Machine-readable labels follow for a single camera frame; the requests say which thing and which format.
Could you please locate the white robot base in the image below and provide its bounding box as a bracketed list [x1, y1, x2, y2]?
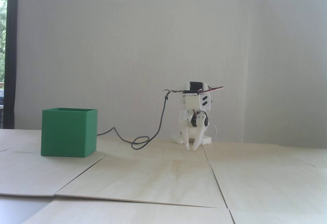
[170, 133, 212, 147]

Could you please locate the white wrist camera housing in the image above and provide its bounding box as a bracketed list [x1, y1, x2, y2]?
[184, 94, 200, 111]

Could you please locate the black window frame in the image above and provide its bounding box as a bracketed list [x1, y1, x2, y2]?
[5, 0, 20, 129]

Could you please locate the green box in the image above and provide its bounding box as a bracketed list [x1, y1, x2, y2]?
[41, 108, 98, 158]

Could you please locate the black cable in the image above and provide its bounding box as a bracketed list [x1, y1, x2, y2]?
[97, 89, 185, 150]

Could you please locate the white cable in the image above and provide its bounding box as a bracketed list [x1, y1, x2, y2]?
[208, 123, 218, 140]

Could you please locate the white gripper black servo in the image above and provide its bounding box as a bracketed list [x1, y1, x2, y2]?
[179, 109, 209, 150]

